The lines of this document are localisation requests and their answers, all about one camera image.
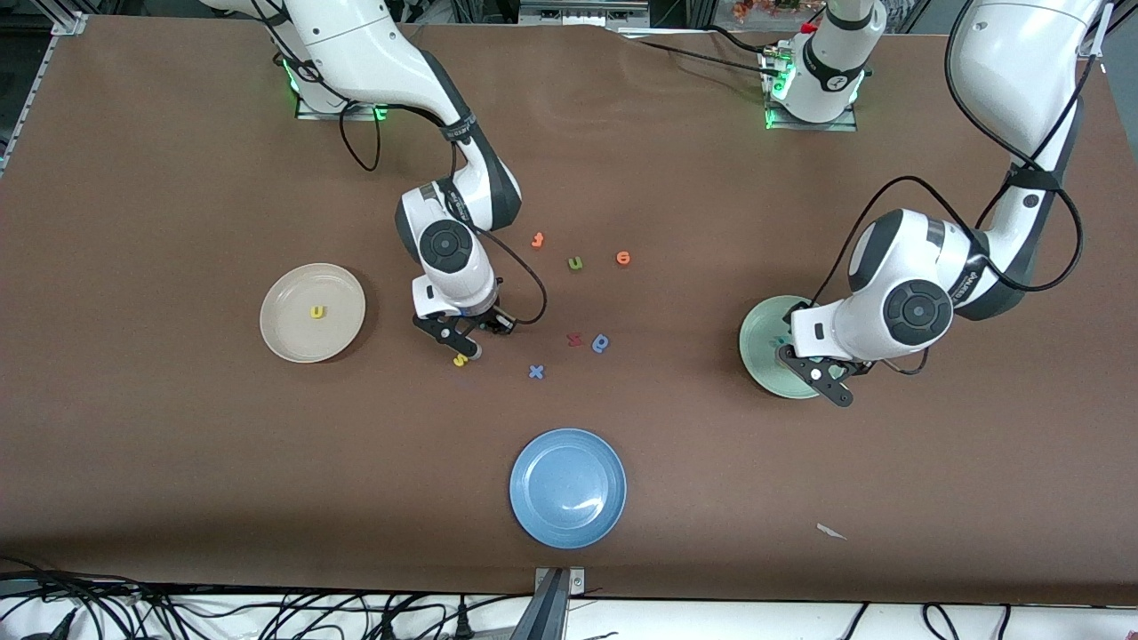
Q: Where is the green plate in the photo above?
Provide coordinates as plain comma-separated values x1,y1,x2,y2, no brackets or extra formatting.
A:
739,295,832,399

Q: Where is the beige plate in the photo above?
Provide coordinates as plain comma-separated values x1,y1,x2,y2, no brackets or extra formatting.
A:
260,263,366,364

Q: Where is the blue plate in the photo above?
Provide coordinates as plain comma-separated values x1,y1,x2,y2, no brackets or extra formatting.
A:
509,428,628,549

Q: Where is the grey power strip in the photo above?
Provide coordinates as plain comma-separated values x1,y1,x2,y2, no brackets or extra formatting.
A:
520,0,650,26

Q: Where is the short black arm cable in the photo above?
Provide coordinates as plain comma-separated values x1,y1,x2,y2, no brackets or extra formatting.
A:
452,142,549,326

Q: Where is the long black arm cable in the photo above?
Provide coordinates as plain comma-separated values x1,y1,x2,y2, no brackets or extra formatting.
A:
338,105,384,173
811,0,1087,376

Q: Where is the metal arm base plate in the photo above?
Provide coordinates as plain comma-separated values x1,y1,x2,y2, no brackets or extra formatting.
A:
296,87,393,122
762,44,860,132

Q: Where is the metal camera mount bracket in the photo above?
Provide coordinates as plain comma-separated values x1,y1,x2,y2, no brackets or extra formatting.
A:
509,566,588,640

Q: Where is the black table cable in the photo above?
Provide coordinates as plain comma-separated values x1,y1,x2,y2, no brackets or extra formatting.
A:
622,36,776,77
707,24,776,58

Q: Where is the aluminium table edge rail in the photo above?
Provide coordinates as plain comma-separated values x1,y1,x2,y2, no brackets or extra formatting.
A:
0,11,87,179

